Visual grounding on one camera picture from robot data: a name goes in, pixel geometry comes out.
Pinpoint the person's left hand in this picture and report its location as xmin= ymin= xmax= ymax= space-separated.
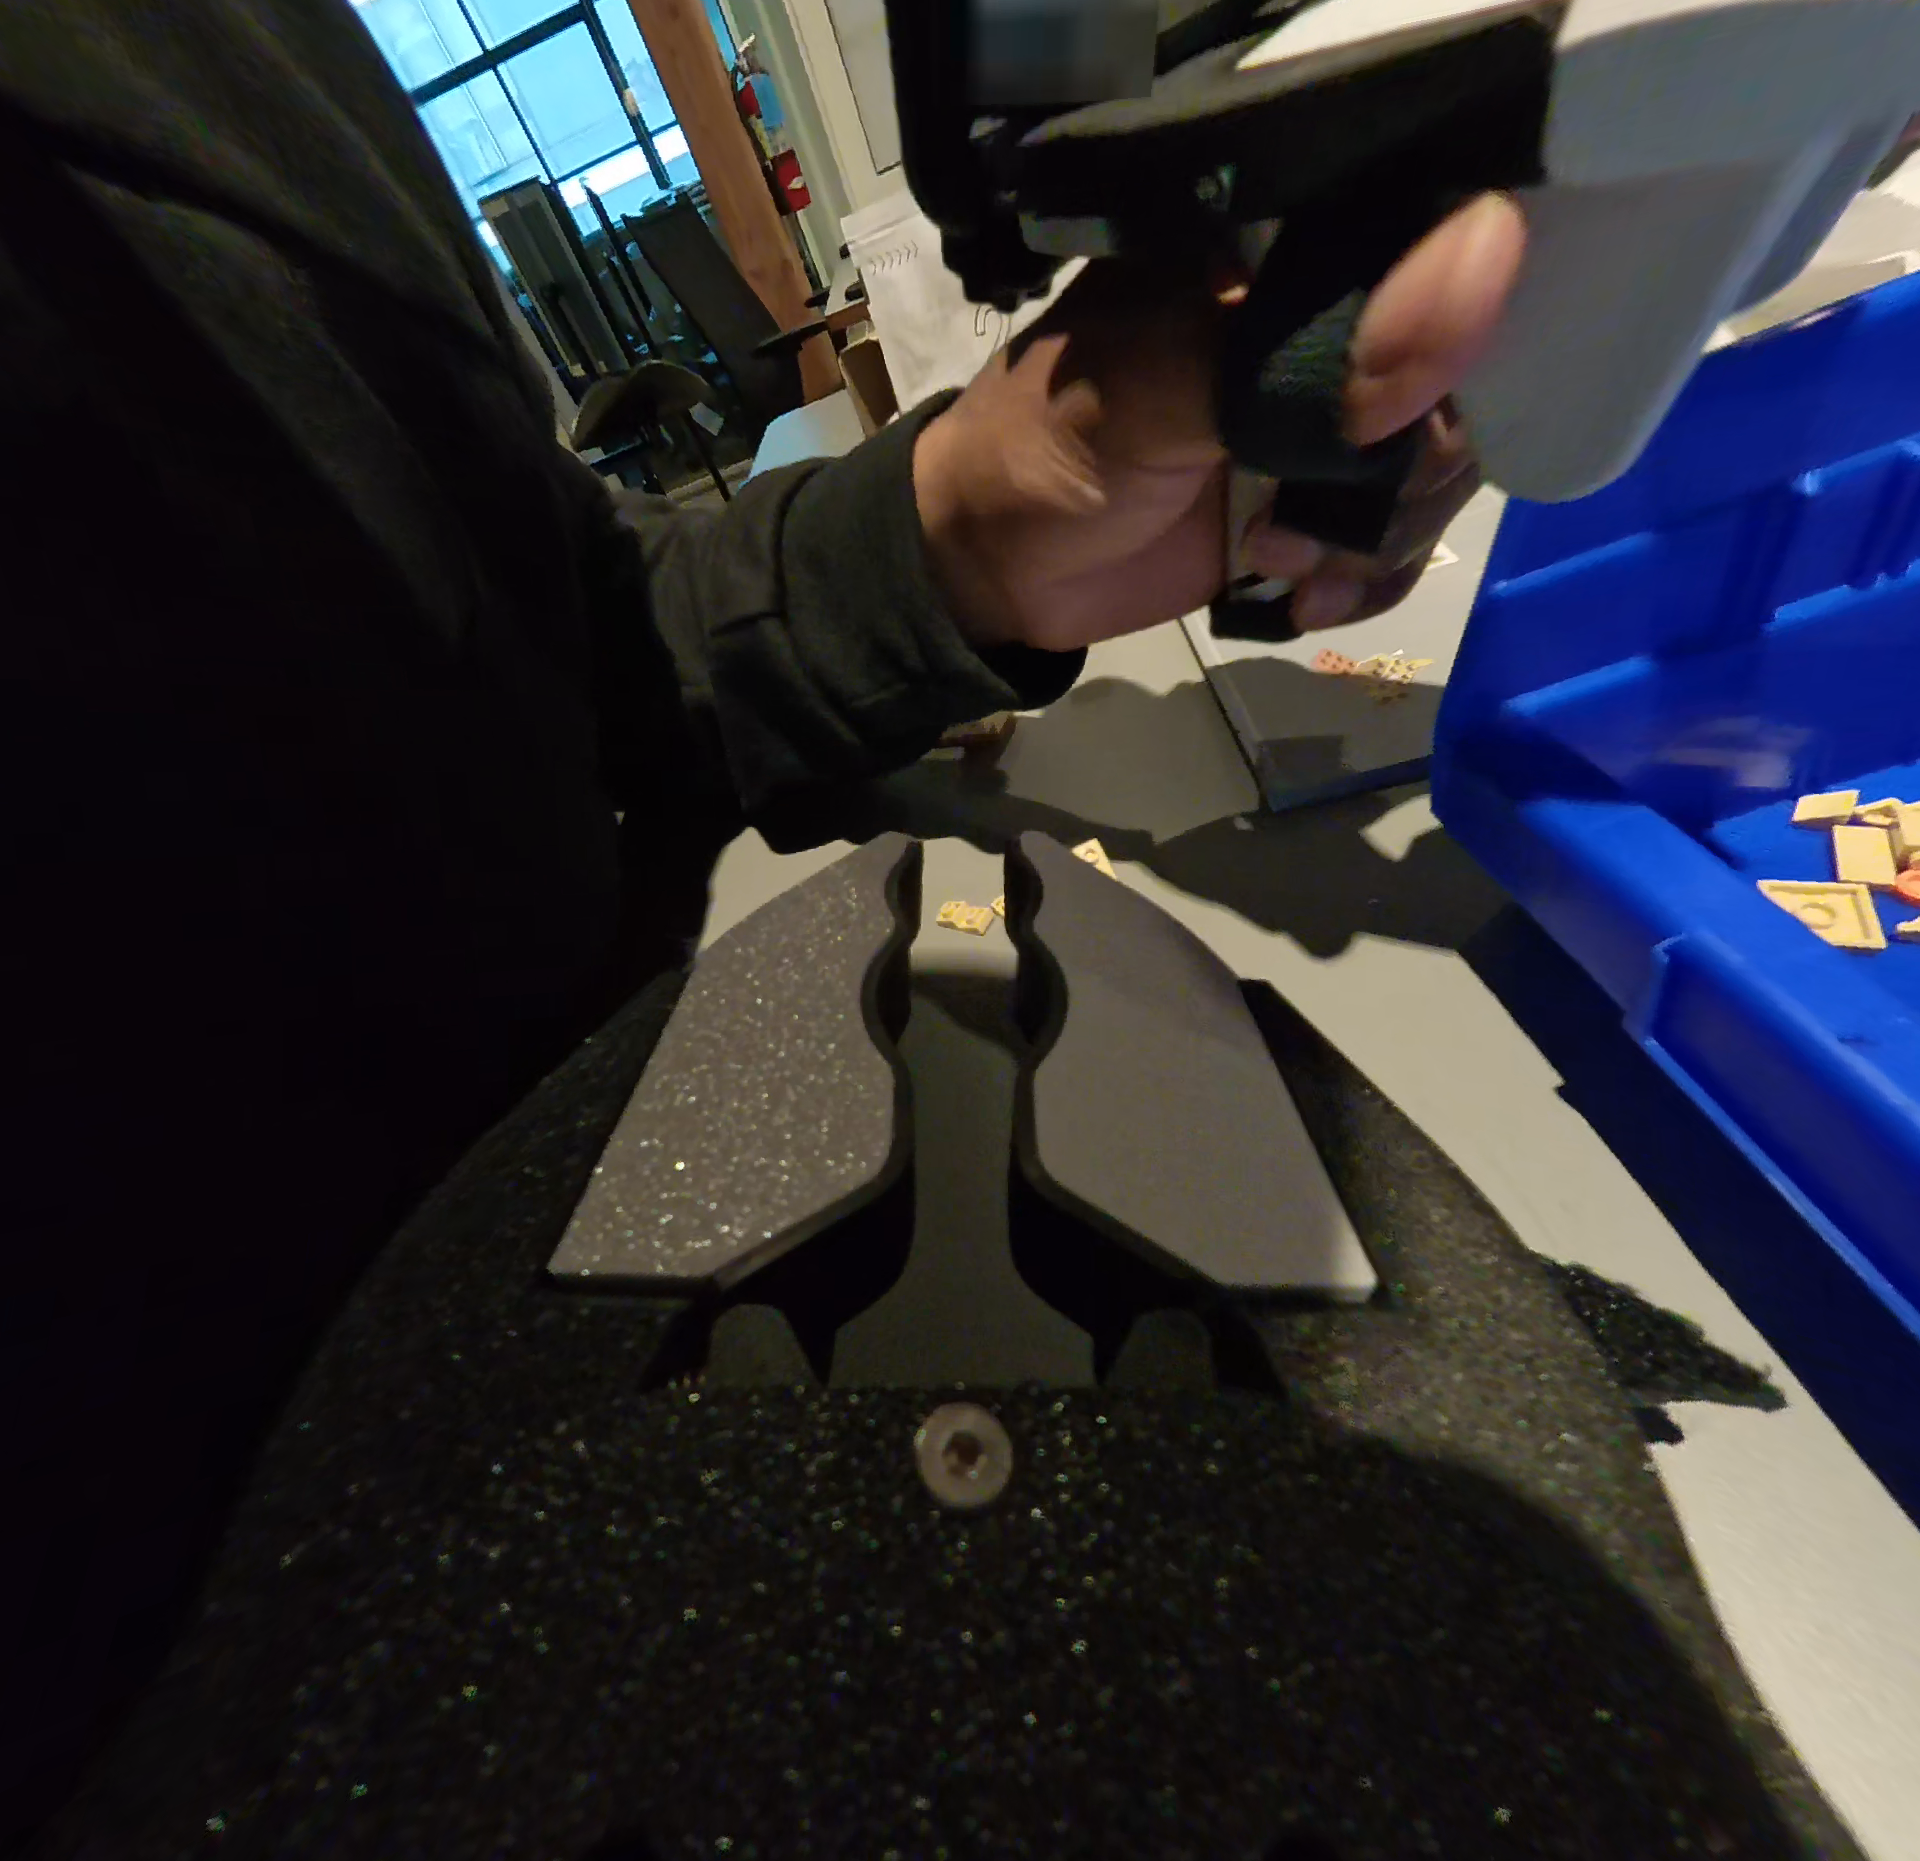
xmin=916 ymin=196 xmax=1534 ymax=655

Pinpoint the open cardboard box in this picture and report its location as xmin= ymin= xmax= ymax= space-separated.
xmin=833 ymin=302 xmax=902 ymax=428

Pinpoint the grey desk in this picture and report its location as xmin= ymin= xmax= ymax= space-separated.
xmin=698 ymin=383 xmax=1920 ymax=1861

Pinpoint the pile of small toy bricks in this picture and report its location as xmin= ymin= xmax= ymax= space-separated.
xmin=1758 ymin=787 xmax=1920 ymax=951

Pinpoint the red fire extinguisher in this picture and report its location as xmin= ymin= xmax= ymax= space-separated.
xmin=731 ymin=38 xmax=807 ymax=216

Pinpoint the blue plastic bin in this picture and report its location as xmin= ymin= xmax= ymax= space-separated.
xmin=1432 ymin=275 xmax=1920 ymax=1525

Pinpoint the large paned window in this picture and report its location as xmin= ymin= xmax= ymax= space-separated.
xmin=315 ymin=0 xmax=722 ymax=244

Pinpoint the person's left forearm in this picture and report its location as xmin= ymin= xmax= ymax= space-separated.
xmin=615 ymin=391 xmax=1088 ymax=828

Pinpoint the instruction booklet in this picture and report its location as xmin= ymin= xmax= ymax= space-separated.
xmin=1185 ymin=534 xmax=1449 ymax=812

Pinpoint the wooden pillar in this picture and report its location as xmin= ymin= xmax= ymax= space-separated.
xmin=600 ymin=0 xmax=846 ymax=401

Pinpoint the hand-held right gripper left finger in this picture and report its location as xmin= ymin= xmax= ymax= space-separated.
xmin=547 ymin=835 xmax=927 ymax=1289

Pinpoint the black mesh office chair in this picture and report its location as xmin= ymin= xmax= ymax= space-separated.
xmin=621 ymin=196 xmax=835 ymax=393

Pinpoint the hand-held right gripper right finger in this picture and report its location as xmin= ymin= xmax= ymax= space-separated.
xmin=1001 ymin=832 xmax=1378 ymax=1305

